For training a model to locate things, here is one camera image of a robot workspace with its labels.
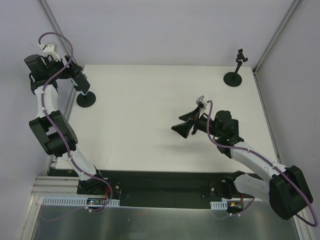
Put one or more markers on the left aluminium frame post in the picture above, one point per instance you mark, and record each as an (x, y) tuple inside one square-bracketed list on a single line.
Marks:
[(66, 44)]

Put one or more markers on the left white cable duct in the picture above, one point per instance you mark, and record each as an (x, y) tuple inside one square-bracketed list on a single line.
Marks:
[(79, 201)]

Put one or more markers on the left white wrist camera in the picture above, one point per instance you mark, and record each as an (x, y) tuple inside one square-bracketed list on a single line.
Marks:
[(49, 49)]

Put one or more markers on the aluminium frame post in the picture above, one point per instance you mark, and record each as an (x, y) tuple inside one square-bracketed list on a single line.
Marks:
[(66, 44), (276, 35)]

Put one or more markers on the white cable duct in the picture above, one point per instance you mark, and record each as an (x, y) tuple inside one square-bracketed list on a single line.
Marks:
[(79, 201), (219, 205)]

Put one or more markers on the black phone stand far corner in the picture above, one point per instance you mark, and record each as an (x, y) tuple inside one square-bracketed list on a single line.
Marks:
[(233, 78)]

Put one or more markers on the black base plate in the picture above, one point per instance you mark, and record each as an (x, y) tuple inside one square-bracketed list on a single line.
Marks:
[(151, 189)]

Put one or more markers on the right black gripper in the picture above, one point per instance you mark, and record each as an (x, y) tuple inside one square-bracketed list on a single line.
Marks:
[(195, 121)]

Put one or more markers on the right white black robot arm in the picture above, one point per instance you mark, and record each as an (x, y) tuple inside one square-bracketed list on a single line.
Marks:
[(284, 188)]

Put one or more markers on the right aluminium frame post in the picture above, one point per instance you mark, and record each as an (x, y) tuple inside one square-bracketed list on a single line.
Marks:
[(276, 35)]

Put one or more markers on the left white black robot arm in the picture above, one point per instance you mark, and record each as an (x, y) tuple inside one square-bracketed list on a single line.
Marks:
[(50, 127)]

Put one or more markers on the right aluminium frame rail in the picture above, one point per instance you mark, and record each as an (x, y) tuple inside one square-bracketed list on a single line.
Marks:
[(266, 115)]

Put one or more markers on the aluminium frame rail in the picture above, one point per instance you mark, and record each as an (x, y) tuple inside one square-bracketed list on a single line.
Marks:
[(266, 115), (66, 98)]

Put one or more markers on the black phone stand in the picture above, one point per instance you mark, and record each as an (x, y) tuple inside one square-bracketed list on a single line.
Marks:
[(85, 101)]

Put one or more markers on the phone with light blue case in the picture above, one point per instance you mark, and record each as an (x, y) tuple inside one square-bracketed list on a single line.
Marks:
[(81, 84)]

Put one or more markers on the left aluminium frame rail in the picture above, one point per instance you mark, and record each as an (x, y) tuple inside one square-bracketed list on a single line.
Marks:
[(66, 98)]

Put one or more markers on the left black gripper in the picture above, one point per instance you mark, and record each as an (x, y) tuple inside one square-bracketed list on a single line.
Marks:
[(75, 75)]

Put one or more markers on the right white cable duct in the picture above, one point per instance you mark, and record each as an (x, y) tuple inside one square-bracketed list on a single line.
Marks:
[(219, 205)]

